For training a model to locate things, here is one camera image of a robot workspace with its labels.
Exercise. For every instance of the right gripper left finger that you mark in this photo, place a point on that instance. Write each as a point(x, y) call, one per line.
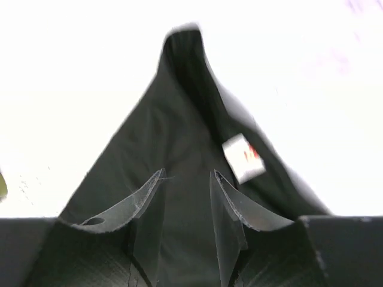
point(112, 248)

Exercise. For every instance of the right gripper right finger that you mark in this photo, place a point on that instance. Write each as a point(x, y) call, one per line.
point(256, 247)

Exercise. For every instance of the black t shirt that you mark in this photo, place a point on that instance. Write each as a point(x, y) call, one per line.
point(183, 125)

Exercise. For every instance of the olive green plastic bin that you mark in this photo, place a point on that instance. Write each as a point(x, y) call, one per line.
point(3, 187)

